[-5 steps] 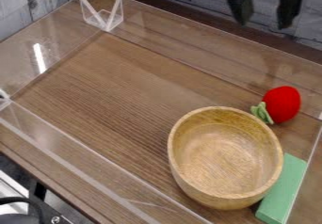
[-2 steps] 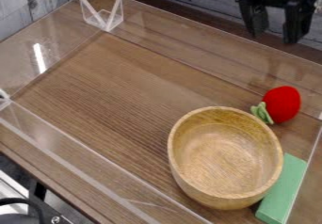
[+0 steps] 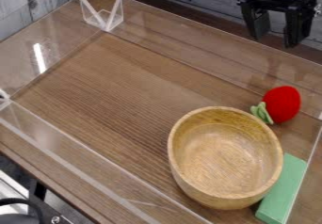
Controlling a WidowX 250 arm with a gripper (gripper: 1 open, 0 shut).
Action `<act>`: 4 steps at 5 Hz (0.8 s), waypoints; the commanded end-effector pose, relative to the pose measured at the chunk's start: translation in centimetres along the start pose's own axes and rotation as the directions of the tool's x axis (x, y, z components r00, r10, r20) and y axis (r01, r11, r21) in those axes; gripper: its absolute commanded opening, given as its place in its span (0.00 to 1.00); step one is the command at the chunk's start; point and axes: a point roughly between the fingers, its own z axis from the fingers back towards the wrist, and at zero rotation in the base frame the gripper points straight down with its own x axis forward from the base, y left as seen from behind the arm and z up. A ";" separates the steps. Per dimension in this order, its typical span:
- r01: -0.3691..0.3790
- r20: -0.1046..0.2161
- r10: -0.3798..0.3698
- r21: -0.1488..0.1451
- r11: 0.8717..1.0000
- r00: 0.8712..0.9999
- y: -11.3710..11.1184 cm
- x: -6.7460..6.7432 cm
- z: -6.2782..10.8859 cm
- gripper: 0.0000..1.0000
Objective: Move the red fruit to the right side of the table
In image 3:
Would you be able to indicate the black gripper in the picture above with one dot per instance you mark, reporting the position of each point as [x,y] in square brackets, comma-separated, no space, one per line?
[299,14]

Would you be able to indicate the red felt fruit green leaf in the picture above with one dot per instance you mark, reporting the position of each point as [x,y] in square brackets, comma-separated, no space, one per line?
[278,106]

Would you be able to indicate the wooden bowl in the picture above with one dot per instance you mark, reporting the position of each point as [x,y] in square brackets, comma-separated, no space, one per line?
[225,157]

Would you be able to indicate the green rectangular block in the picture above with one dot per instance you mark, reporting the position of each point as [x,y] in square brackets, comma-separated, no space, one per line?
[275,205]

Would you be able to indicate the black metal table leg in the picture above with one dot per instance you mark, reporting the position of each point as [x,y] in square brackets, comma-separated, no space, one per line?
[58,211]

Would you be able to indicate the clear acrylic corner bracket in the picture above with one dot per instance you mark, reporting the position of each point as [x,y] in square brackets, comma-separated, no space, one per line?
[103,19]

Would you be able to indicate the clear acrylic front wall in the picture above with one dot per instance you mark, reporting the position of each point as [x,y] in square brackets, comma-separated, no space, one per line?
[108,194]

